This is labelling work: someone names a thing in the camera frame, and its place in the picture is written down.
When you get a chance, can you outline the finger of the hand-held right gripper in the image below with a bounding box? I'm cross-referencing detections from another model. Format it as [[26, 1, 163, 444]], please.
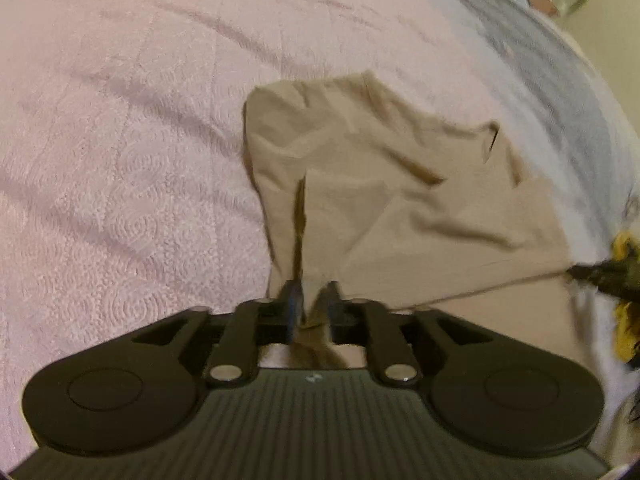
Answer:
[[567, 257, 640, 297]]

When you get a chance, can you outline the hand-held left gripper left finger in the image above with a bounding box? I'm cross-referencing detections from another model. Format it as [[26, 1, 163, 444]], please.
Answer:
[[132, 280, 304, 388]]

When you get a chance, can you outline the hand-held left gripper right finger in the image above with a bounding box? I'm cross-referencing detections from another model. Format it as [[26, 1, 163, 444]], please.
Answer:
[[322, 281, 493, 388]]

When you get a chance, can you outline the tan garment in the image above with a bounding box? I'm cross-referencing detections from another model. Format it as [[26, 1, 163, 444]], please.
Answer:
[[242, 70, 576, 368]]

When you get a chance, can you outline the navy yellow fleece garment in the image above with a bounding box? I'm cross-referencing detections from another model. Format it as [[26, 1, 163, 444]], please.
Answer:
[[612, 230, 640, 363]]

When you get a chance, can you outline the pink grey striped bedspread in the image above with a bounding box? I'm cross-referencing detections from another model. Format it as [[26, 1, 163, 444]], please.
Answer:
[[0, 0, 640, 466]]

